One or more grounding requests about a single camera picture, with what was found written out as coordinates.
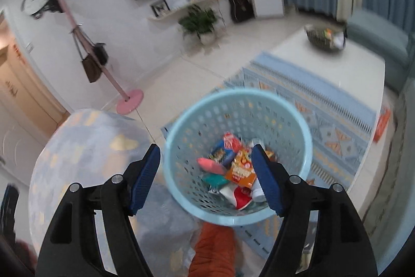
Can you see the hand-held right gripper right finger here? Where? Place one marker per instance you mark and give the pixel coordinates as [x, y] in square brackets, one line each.
[264, 179]

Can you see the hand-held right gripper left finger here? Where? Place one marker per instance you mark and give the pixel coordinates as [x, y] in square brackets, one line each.
[146, 179]

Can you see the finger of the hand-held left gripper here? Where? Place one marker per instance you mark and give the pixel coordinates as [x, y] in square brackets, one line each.
[8, 202]

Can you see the light blue plastic basket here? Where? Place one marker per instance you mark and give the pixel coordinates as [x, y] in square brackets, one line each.
[201, 121]

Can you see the orange snack packet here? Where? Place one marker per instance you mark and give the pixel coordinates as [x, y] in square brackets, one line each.
[241, 171]

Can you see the red and white packet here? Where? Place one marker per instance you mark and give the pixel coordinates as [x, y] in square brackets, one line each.
[231, 142]

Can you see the blue snack packet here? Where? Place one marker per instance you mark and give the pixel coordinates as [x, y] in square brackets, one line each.
[222, 153]

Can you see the teal wrapper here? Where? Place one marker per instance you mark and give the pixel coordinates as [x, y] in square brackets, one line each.
[214, 179]

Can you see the pink wrapper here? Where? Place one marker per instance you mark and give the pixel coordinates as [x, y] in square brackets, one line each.
[212, 165]

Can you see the patterned grey cushion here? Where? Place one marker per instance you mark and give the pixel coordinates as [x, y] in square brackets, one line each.
[90, 150]

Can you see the pink coat rack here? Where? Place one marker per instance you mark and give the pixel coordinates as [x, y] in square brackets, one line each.
[130, 101]

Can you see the orange cloth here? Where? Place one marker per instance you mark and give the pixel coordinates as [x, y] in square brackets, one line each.
[214, 251]

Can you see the wooden door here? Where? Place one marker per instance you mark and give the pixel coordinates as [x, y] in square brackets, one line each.
[26, 95]

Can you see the brown hanging bag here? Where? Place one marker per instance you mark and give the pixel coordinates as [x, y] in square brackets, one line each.
[90, 67]

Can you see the black hanging bag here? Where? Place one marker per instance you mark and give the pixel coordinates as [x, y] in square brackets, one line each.
[100, 53]

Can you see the dark bowl with items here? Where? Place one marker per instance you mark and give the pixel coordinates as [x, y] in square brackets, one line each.
[324, 38]

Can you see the green potted plant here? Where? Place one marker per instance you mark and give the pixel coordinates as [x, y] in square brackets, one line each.
[197, 20]

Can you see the light blue sofa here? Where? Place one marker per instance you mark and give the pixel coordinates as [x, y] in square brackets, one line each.
[379, 37]

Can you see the butterfly picture frame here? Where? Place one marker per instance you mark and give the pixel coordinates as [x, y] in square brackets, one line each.
[161, 7]

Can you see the curved white wall shelf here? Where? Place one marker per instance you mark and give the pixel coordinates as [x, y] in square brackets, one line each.
[181, 10]

